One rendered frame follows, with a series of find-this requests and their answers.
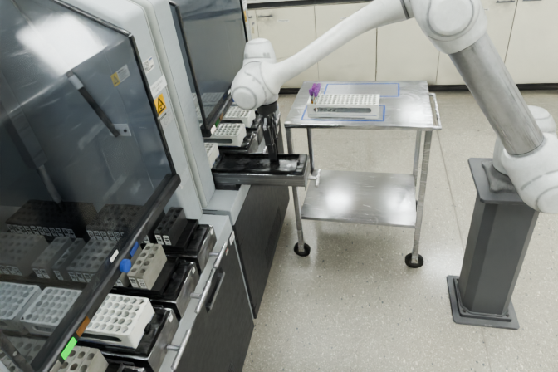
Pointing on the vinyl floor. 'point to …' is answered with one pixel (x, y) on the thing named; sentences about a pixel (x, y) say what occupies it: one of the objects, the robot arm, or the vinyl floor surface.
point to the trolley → (384, 188)
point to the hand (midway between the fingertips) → (272, 149)
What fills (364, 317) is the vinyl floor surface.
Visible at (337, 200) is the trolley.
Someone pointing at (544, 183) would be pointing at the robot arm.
